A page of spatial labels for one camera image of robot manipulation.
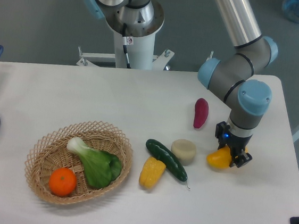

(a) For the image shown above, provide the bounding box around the beige round cake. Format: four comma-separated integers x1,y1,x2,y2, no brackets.
171,139,197,165

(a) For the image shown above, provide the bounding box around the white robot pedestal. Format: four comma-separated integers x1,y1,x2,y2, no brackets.
106,0,165,70

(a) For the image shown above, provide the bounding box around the orange mandarin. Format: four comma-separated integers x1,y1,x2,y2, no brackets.
48,167,77,197

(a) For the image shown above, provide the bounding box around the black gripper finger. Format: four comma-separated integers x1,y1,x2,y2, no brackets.
214,121,227,149
229,147,252,168

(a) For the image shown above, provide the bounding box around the white metal base frame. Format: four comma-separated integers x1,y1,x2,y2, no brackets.
77,46,175,71

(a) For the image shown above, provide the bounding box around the woven wicker basket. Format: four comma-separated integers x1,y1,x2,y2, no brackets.
25,121,133,205

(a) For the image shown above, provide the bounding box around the dark green cucumber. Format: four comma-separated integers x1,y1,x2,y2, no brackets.
145,139,189,188

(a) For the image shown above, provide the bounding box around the black cable on pedestal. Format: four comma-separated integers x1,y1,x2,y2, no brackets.
118,22,136,69

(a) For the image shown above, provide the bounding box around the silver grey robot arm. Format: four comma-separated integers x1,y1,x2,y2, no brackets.
83,0,278,167

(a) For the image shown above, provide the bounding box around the green bok choy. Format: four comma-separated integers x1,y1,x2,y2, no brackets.
67,137,122,189

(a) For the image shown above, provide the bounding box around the purple sweet potato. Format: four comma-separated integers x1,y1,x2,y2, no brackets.
193,98,209,129

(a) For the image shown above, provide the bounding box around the yellow bell pepper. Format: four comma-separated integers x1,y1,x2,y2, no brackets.
139,157,166,189

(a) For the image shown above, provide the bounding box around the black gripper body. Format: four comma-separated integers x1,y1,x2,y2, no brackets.
220,124,252,155

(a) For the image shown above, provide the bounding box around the yellow orange mango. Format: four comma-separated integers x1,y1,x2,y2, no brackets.
205,143,250,172

